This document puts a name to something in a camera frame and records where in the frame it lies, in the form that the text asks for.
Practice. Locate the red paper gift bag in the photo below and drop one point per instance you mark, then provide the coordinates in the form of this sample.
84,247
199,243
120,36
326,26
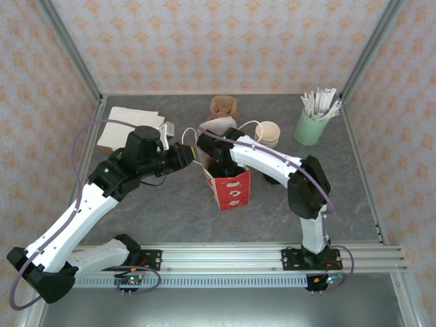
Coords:
235,194

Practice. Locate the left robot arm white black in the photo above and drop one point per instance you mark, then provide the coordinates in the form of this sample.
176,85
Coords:
81,228

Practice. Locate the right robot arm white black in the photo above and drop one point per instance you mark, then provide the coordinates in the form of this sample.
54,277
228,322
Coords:
265,163

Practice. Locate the brown napkin tray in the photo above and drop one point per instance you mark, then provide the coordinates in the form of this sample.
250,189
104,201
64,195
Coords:
105,150

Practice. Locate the brown cardboard carrier stack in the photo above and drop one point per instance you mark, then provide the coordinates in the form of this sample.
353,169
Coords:
223,105

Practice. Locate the white paper napkin stack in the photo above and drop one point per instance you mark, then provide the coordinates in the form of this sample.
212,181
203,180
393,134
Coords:
119,119

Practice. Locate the green paper cup stack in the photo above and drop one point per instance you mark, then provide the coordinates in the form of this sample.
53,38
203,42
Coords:
269,131

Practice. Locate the black cup lid stack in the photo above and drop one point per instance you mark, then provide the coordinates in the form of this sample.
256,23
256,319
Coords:
270,179

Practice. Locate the mint green straw holder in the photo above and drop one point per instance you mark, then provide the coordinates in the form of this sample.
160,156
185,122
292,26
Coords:
311,131

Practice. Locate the white wrapped straw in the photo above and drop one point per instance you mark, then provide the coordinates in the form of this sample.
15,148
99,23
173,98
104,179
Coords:
306,107
332,98
318,100
310,102
326,100
332,109

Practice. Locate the small circuit board green LED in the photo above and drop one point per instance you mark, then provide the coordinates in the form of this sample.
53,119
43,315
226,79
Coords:
328,280
131,280

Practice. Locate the grey metal panel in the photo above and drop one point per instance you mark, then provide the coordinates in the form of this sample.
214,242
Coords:
218,310

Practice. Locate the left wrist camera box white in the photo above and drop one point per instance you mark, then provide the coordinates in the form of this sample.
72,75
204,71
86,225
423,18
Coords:
167,131

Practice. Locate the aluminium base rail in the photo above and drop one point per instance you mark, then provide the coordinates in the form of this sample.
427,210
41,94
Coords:
221,259

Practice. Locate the aluminium frame post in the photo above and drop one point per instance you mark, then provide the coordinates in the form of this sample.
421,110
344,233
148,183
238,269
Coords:
369,51
76,58

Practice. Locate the aluminium lower frame bar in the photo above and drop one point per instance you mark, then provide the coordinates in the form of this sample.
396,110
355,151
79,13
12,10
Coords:
405,306
29,322

